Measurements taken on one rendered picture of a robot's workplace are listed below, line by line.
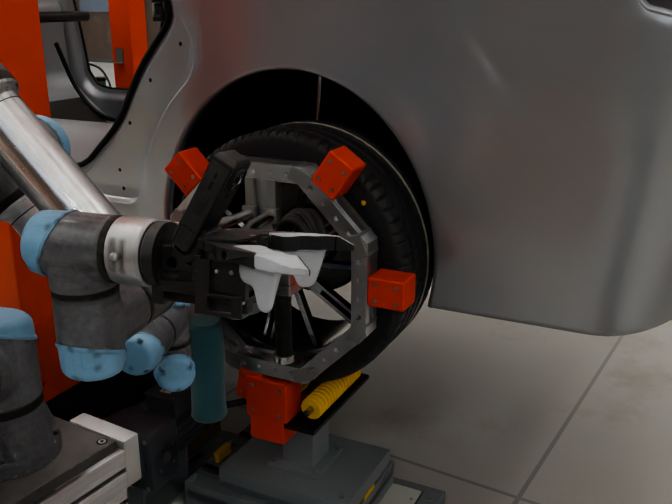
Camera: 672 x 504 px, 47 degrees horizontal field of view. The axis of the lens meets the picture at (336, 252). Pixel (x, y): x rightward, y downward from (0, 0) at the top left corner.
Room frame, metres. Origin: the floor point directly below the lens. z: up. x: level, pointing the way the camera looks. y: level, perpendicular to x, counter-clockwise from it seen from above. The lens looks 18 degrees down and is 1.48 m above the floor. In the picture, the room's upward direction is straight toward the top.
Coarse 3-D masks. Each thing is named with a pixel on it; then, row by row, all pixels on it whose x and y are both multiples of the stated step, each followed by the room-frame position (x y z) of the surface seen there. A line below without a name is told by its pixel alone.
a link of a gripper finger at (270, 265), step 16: (256, 256) 0.69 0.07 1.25; (272, 256) 0.68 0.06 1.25; (288, 256) 0.68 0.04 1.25; (240, 272) 0.72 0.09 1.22; (256, 272) 0.70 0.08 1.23; (272, 272) 0.68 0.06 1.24; (288, 272) 0.67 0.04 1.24; (304, 272) 0.66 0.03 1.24; (256, 288) 0.70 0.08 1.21; (272, 288) 0.68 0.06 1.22; (272, 304) 0.68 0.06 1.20
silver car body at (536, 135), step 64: (64, 0) 4.63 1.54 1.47; (192, 0) 2.08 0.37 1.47; (256, 0) 2.00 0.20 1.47; (320, 0) 1.92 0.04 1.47; (384, 0) 1.85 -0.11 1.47; (448, 0) 1.79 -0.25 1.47; (512, 0) 1.72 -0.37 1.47; (576, 0) 1.67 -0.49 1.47; (640, 0) 1.62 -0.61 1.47; (64, 64) 4.43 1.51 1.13; (192, 64) 2.12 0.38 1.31; (256, 64) 2.00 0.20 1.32; (320, 64) 1.92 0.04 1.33; (384, 64) 1.85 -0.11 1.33; (448, 64) 1.78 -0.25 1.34; (512, 64) 1.72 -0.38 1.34; (576, 64) 1.66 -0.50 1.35; (640, 64) 1.61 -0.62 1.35; (64, 128) 3.42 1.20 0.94; (128, 128) 2.22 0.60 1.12; (448, 128) 1.78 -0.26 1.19; (512, 128) 1.72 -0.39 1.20; (576, 128) 1.66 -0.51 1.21; (640, 128) 1.60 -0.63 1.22; (128, 192) 2.23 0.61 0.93; (448, 192) 1.78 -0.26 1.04; (512, 192) 1.71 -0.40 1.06; (576, 192) 1.65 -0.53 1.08; (640, 192) 1.60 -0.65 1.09; (448, 256) 1.77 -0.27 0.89; (512, 256) 1.71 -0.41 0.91; (576, 256) 1.64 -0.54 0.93; (640, 256) 1.60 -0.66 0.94; (512, 320) 1.71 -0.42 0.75; (576, 320) 1.64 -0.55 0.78; (640, 320) 1.61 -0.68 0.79
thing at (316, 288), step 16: (240, 192) 2.02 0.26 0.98; (240, 208) 2.07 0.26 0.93; (240, 224) 1.90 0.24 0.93; (320, 288) 1.80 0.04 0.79; (304, 304) 1.82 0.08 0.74; (336, 304) 1.79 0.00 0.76; (240, 320) 1.91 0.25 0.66; (256, 320) 1.94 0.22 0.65; (272, 320) 1.88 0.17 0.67; (304, 320) 1.82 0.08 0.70; (320, 320) 2.02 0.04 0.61; (336, 320) 2.01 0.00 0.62; (256, 336) 1.87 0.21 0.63; (272, 336) 1.86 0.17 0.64; (304, 336) 1.91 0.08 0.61; (320, 336) 1.90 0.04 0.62; (336, 336) 1.84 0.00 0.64; (304, 352) 1.80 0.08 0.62
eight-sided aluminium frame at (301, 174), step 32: (256, 160) 1.80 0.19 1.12; (288, 160) 1.78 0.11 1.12; (192, 192) 1.84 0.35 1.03; (320, 192) 1.68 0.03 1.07; (352, 224) 1.65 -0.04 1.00; (352, 256) 1.65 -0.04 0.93; (352, 288) 1.65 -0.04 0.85; (224, 320) 1.86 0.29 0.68; (352, 320) 1.65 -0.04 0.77; (224, 352) 1.80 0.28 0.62; (256, 352) 1.81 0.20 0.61; (320, 352) 1.68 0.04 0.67
